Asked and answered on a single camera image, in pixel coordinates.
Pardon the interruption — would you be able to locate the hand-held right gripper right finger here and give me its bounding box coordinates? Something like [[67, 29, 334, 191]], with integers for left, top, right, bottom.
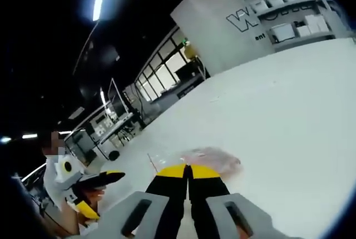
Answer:
[[185, 163, 304, 239]]

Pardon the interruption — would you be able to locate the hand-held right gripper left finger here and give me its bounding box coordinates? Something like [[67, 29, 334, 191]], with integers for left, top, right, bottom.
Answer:
[[79, 163, 189, 239]]

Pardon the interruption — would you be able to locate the clear resealable bag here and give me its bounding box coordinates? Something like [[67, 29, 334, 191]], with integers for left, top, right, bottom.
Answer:
[[146, 146, 243, 181]]

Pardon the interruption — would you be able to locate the person's left hand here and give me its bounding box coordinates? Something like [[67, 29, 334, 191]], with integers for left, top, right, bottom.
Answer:
[[73, 186, 106, 212]]

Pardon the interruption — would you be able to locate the person's white shirt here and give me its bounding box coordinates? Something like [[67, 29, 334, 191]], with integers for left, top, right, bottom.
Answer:
[[43, 154, 66, 212]]

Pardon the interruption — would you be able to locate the white desk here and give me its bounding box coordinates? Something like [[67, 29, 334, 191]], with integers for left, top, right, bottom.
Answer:
[[97, 112, 135, 143]]

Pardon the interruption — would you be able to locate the tilted display screen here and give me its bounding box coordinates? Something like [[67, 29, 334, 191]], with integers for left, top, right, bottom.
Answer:
[[110, 77, 131, 116]]

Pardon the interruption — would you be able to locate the dark grey counter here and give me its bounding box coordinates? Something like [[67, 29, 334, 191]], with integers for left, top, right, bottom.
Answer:
[[150, 76, 208, 108]]

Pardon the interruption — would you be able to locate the black monitor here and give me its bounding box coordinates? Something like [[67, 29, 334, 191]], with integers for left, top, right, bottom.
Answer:
[[174, 63, 199, 81]]

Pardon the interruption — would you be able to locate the yellow rounded object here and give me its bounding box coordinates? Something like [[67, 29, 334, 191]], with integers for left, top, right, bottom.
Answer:
[[184, 44, 199, 59]]

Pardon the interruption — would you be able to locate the white lidded box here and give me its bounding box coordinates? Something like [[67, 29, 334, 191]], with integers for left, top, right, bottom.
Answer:
[[270, 23, 295, 42]]

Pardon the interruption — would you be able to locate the small white cardboard box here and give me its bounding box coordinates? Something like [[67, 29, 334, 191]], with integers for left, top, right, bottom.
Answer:
[[296, 24, 312, 37]]

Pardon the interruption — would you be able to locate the large white cardboard box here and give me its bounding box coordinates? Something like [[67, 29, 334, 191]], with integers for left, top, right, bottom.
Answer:
[[304, 15, 330, 33]]

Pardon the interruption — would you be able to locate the grey shelving unit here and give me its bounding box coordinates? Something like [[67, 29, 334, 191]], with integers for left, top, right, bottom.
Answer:
[[238, 0, 339, 47]]

